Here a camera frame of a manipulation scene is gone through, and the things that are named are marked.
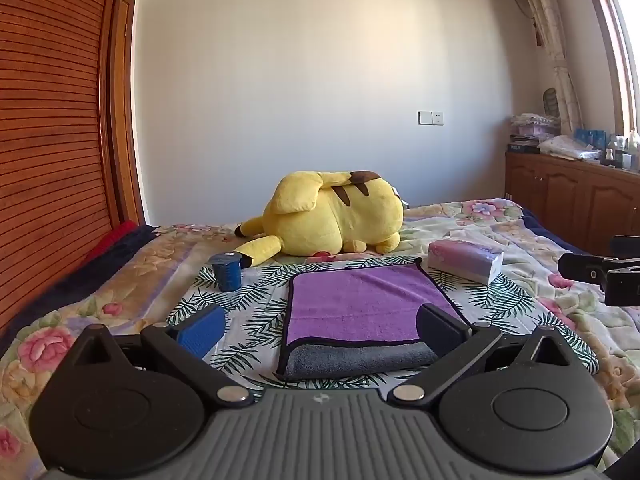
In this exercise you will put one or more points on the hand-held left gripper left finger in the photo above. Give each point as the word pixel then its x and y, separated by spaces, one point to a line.
pixel 199 334

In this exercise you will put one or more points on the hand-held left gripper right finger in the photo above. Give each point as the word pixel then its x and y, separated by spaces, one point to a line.
pixel 441 331

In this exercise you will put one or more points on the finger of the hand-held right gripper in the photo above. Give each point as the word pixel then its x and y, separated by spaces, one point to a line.
pixel 580 265
pixel 622 287

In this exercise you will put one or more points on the purple and grey towel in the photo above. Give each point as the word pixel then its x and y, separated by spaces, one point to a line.
pixel 360 300

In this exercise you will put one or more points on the leaf print cloth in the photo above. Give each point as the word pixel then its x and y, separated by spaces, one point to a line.
pixel 255 305

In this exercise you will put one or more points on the blue plastic cup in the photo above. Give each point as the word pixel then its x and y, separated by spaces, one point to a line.
pixel 229 275

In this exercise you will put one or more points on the wooden cabinet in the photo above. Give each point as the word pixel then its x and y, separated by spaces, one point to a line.
pixel 560 200

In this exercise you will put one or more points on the pink tissue pack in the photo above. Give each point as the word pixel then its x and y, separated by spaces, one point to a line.
pixel 465 260

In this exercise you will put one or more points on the white plastic bag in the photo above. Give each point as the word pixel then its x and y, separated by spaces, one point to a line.
pixel 570 147

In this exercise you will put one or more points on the red cloth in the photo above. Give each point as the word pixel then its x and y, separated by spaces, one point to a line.
pixel 112 240

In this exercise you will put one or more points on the blue box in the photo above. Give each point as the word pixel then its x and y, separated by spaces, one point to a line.
pixel 590 137

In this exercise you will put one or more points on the clear bottle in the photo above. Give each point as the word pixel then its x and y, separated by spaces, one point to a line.
pixel 633 147

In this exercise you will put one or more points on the black books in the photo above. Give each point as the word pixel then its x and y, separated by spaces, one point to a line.
pixel 522 146

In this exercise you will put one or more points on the dark blue blanket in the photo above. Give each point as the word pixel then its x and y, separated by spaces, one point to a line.
pixel 75 285

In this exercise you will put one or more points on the stack of folded cloths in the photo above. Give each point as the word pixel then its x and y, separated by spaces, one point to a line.
pixel 535 124

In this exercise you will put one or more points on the yellow plush toy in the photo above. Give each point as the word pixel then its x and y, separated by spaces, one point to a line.
pixel 330 210

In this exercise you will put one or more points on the green hand fan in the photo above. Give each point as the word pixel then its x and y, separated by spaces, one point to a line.
pixel 551 101

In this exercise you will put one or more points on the patterned beige curtain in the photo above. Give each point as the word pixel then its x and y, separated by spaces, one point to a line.
pixel 552 35

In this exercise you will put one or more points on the wooden slatted wardrobe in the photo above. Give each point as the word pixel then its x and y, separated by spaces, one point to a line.
pixel 55 135

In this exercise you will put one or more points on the white wall switch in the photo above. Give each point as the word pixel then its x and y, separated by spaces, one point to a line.
pixel 430 118

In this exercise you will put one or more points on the wooden window frame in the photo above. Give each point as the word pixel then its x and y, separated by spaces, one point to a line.
pixel 612 45

